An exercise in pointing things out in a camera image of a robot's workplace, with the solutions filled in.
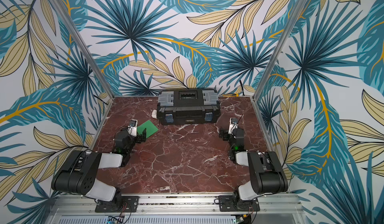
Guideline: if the right aluminium frame post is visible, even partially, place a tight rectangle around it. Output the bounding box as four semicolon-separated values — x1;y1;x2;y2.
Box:
253;0;307;103

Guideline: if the aluminium frame post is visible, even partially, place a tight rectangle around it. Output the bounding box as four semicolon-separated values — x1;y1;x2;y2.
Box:
49;0;115;99
253;0;307;103

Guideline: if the left aluminium frame post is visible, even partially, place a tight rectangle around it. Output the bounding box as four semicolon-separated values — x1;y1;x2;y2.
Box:
49;0;115;99

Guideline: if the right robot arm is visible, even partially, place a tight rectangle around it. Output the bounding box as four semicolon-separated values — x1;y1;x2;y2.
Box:
218;128;289;213

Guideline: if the small circuit board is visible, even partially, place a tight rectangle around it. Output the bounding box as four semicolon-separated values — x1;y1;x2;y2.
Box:
106;216;125;224

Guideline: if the black plastic toolbox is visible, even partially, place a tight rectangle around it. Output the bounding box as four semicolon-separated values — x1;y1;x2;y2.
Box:
157;89;221;126

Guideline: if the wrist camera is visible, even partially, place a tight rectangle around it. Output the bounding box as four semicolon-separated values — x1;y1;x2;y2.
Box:
128;119;138;136
229;118;239;134

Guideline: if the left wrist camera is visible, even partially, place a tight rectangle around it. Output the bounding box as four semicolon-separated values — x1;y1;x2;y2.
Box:
128;119;138;136

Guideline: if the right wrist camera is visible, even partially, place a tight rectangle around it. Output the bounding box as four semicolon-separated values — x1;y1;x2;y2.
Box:
229;118;239;134

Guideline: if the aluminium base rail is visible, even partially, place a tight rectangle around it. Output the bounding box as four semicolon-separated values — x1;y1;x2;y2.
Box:
46;193;309;224

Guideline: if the white small cylinder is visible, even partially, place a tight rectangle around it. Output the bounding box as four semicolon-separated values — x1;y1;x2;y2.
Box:
152;110;157;119

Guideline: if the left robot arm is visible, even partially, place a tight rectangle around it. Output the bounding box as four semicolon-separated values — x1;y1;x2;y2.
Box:
51;128;147;213

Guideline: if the yellow utility knife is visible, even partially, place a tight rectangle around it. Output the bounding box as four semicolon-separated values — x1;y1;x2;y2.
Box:
222;94;239;98

